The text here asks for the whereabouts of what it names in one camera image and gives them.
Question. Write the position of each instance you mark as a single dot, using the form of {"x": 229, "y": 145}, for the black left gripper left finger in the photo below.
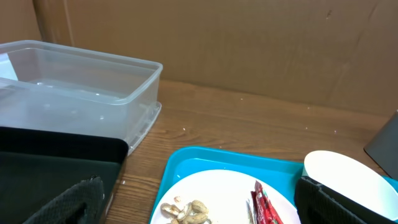
{"x": 80, "y": 204}

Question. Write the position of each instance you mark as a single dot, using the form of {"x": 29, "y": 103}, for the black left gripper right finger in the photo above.
{"x": 318, "y": 204}

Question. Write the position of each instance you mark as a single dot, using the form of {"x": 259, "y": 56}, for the white green bowl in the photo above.
{"x": 353, "y": 180}

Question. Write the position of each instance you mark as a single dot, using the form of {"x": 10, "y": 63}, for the red snack wrapper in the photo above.
{"x": 264, "y": 211}

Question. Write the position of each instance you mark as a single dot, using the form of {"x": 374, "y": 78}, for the white dinner plate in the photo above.
{"x": 226, "y": 194}

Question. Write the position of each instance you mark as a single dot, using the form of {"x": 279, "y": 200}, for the grey dishwasher rack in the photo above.
{"x": 382, "y": 148}

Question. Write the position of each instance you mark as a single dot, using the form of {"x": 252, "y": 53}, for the black tray bin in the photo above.
{"x": 37, "y": 166}

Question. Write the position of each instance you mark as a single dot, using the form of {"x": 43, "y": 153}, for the teal serving tray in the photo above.
{"x": 279, "y": 174}

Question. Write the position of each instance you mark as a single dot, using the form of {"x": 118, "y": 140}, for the peanut shells pile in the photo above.
{"x": 194, "y": 212}

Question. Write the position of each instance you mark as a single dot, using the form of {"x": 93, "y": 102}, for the clear plastic bin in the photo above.
{"x": 64, "y": 89}

